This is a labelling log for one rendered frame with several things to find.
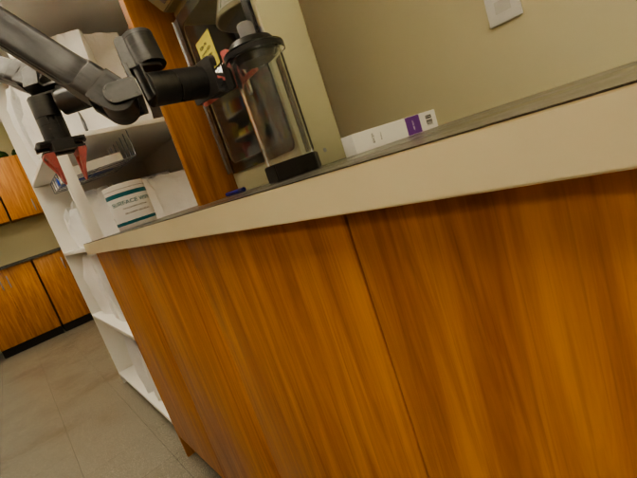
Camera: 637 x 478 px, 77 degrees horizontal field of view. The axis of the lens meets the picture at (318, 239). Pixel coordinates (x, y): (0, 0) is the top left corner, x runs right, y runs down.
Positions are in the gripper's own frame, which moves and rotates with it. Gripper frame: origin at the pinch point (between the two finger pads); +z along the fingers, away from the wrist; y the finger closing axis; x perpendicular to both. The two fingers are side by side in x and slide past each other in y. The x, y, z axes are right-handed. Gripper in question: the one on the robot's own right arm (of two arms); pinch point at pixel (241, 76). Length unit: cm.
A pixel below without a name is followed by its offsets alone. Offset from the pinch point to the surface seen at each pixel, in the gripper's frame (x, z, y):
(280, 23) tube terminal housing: -7.5, 9.1, -5.7
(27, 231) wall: 21, -4, 550
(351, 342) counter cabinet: 40, -24, -38
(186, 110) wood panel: -0.6, 1.4, 31.1
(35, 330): 128, -44, 489
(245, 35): -3.4, -5.4, -12.8
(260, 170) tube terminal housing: 19.4, 4.5, 11.2
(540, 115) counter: 18, -27, -63
